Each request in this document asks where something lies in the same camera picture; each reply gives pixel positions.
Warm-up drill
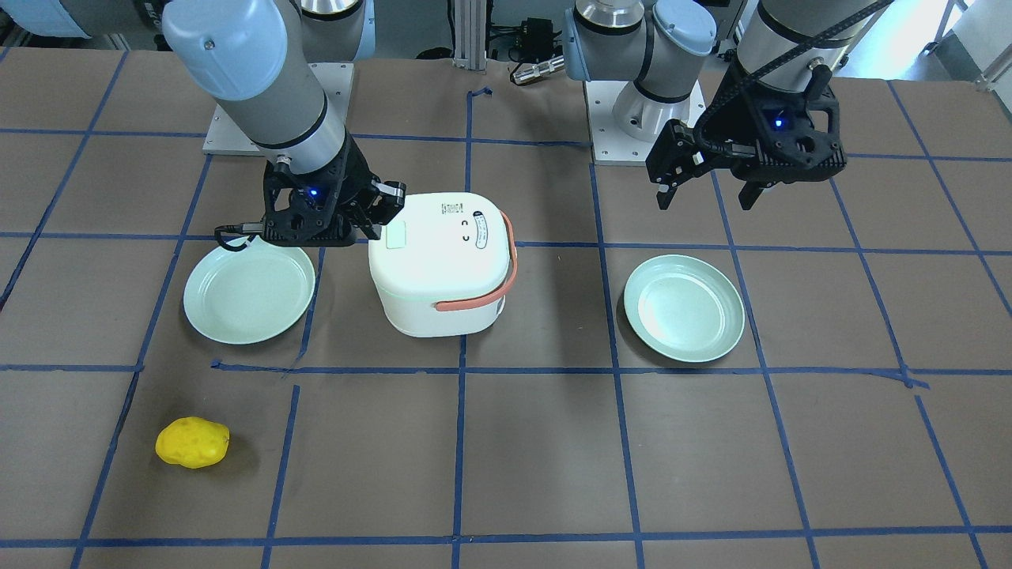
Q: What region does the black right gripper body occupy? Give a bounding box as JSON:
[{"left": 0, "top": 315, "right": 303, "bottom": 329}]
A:
[{"left": 259, "top": 134, "right": 377, "bottom": 247}]

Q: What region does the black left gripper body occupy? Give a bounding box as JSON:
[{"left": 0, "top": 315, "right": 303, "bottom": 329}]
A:
[{"left": 695, "top": 61, "right": 848, "bottom": 185}]

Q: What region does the white rice cooker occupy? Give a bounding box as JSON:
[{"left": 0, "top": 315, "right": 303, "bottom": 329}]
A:
[{"left": 368, "top": 192, "right": 519, "bottom": 337}]

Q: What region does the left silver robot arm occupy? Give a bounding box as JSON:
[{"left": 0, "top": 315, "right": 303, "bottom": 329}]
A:
[{"left": 561, "top": 1, "right": 888, "bottom": 210}]

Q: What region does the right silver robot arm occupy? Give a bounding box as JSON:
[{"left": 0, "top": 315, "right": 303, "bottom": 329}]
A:
[{"left": 2, "top": 1, "right": 406, "bottom": 252}]

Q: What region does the green plate near lemon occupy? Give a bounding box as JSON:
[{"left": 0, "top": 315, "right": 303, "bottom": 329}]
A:
[{"left": 182, "top": 241, "right": 317, "bottom": 345}]

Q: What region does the green plate far side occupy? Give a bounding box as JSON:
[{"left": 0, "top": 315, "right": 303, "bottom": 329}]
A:
[{"left": 623, "top": 254, "right": 746, "bottom": 364}]

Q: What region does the yellow lemon toy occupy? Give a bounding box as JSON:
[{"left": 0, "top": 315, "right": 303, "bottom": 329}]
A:
[{"left": 155, "top": 416, "right": 231, "bottom": 469}]

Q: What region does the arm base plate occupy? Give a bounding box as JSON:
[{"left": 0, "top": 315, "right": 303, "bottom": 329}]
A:
[{"left": 584, "top": 81, "right": 705, "bottom": 167}]

